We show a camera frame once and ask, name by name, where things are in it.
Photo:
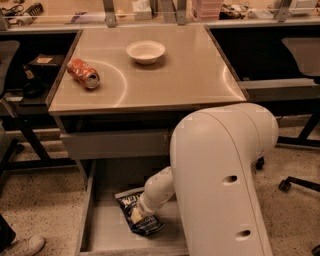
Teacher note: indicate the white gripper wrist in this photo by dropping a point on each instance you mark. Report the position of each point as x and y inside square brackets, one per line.
[144, 207]

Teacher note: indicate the blue Kettle chip bag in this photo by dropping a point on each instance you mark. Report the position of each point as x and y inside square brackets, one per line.
[138, 224]

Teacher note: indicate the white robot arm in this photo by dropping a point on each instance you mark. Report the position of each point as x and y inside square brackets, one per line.
[211, 153]

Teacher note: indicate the open middle drawer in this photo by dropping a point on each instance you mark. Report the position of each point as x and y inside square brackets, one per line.
[104, 230]

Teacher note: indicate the closed top drawer front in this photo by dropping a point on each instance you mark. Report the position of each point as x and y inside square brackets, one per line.
[116, 144]

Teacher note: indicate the grey drawer cabinet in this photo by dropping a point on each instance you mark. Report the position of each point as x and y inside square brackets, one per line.
[189, 76]

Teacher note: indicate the grey sneaker shoe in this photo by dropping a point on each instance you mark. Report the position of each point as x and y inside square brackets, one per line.
[25, 247]

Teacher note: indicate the black chair base right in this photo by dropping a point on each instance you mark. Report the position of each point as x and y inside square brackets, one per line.
[285, 184]

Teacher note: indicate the orange soda can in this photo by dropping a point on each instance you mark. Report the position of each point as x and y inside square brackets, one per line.
[83, 73]

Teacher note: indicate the white paper bowl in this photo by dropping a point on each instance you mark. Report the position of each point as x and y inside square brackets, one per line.
[145, 52]

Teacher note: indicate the black box with label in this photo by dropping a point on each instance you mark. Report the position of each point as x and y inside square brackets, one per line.
[47, 66]

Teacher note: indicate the tissue box on bench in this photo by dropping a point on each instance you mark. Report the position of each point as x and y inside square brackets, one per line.
[142, 9]

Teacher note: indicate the black office chair left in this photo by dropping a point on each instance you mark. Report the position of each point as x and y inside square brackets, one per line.
[8, 50]

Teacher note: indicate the pink stacked bins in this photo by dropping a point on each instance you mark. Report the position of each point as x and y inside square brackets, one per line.
[206, 10]

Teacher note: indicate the black coiled tool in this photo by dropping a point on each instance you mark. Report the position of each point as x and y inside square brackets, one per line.
[30, 14]

